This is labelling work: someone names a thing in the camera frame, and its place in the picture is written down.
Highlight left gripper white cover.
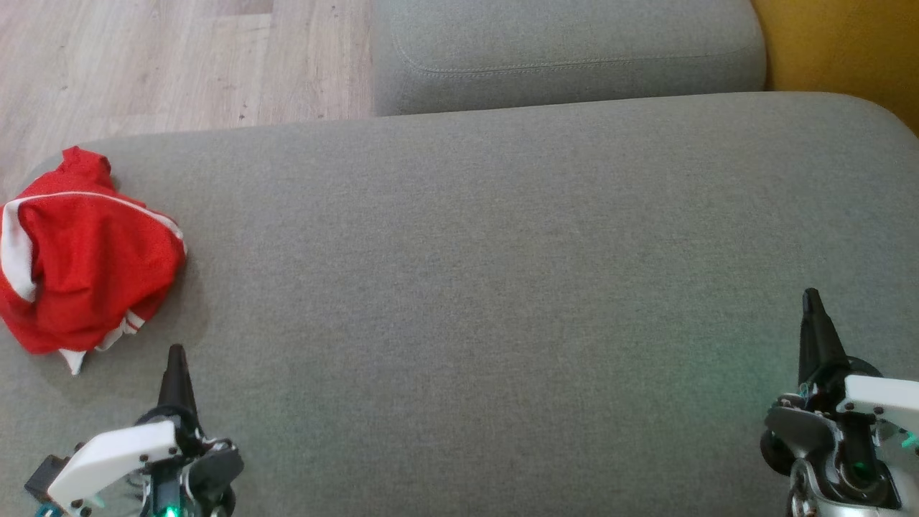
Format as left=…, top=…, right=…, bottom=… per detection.
left=47, top=344, right=245, bottom=517

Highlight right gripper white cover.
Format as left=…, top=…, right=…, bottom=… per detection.
left=760, top=287, right=919, bottom=508

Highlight red shorts with white stripe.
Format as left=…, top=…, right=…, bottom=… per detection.
left=0, top=146, right=189, bottom=356

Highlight large grey sofa seat cushion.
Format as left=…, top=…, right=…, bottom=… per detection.
left=0, top=92, right=919, bottom=517

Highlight grey cushion with stitched seam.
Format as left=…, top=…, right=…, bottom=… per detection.
left=371, top=0, right=768, bottom=117

